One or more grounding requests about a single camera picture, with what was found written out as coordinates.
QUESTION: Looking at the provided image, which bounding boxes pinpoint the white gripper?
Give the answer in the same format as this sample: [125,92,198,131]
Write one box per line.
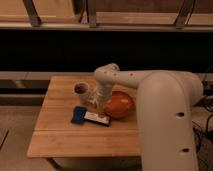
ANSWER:
[95,84,112,112]

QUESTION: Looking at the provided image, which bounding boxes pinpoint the orange ceramic bowl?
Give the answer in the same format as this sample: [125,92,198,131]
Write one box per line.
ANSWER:
[104,91,135,119]

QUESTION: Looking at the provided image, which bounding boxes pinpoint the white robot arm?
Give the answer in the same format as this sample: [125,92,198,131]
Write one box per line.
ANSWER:
[94,64,203,171]

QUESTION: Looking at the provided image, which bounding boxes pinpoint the white paper cup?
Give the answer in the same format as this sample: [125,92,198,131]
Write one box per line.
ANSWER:
[74,82,95,106]

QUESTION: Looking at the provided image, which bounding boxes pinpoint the black white rectangular box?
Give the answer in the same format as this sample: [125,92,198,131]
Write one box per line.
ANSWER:
[84,112,110,126]

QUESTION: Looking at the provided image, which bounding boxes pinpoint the blue sponge block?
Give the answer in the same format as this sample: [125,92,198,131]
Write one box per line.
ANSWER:
[71,106,87,124]

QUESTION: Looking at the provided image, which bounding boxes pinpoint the wooden table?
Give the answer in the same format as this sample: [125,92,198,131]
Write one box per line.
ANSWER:
[27,76,140,158]

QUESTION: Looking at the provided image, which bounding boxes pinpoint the metal shelf rack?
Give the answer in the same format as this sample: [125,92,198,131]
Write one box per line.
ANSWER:
[0,0,213,32]

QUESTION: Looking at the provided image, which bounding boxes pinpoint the black cables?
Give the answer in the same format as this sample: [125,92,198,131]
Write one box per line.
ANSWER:
[191,66,213,158]

